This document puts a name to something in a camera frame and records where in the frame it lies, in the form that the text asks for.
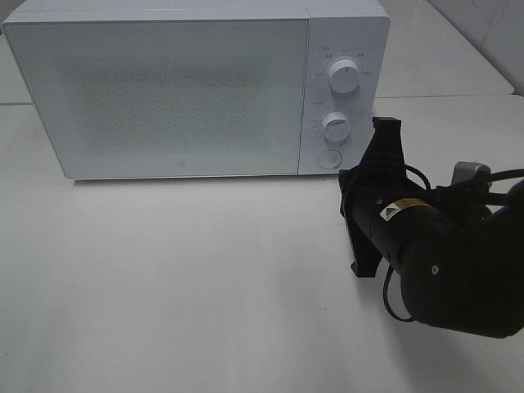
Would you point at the white microwave oven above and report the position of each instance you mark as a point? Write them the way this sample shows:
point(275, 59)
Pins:
point(354, 29)

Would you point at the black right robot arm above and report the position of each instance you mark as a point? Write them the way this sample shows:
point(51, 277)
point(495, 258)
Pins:
point(457, 249)

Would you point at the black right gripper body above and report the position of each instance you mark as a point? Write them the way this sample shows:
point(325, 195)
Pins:
point(366, 191)

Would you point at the white microwave knob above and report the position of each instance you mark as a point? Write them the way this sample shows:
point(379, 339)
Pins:
point(335, 127)
point(343, 75)

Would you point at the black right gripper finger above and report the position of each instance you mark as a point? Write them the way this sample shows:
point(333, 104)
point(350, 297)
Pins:
point(385, 144)

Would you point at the round white door button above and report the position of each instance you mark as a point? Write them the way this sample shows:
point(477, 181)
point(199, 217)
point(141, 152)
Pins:
point(329, 159)

